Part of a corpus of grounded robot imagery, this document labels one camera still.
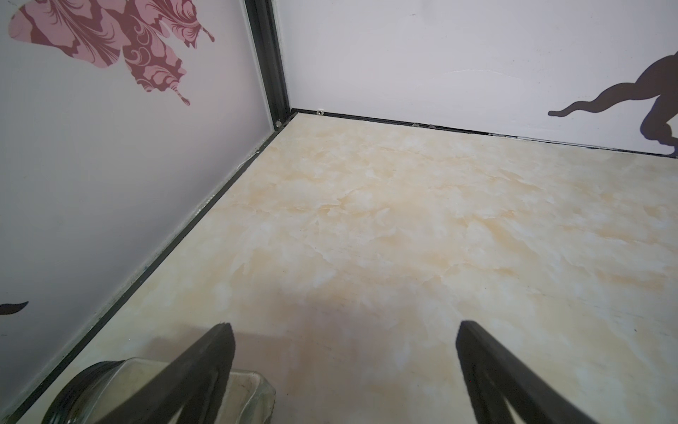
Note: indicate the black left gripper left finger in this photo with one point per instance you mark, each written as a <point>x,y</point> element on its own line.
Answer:
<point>190,389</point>

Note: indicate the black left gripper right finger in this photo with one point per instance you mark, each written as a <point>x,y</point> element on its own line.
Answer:
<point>499,384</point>

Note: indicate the glass jar black lid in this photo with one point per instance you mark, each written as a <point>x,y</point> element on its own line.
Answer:
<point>100,388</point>

